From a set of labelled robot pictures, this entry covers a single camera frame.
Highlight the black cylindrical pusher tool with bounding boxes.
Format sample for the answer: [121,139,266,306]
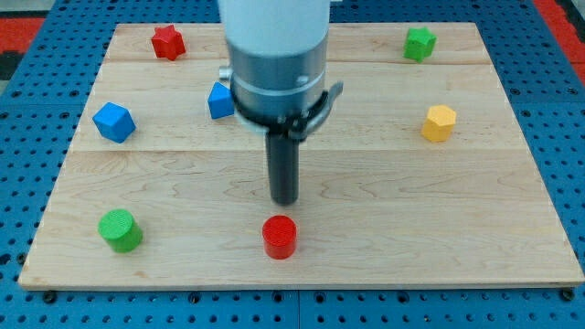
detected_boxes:
[265,133,299,206]

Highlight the blue triangle block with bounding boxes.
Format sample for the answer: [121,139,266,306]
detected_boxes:
[207,82,235,120]

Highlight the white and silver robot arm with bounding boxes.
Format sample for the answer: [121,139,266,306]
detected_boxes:
[218,0,333,206]

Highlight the wooden board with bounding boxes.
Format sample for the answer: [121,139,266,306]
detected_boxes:
[18,23,584,291]

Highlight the black clamp with lever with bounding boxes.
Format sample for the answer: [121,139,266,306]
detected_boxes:
[231,81,344,142]

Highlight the red cylinder block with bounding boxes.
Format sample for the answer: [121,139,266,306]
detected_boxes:
[261,215,297,260]

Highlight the red star block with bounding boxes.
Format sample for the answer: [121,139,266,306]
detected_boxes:
[151,25,186,61]

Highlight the yellow hexagon block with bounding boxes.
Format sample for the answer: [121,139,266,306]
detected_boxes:
[420,105,457,143]

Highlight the blue cube block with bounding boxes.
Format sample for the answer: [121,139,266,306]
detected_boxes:
[92,102,136,143]

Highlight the green star block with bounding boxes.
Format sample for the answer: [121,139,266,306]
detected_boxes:
[403,27,437,63]

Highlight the green cylinder block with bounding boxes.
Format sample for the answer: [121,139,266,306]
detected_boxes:
[98,208,144,253]

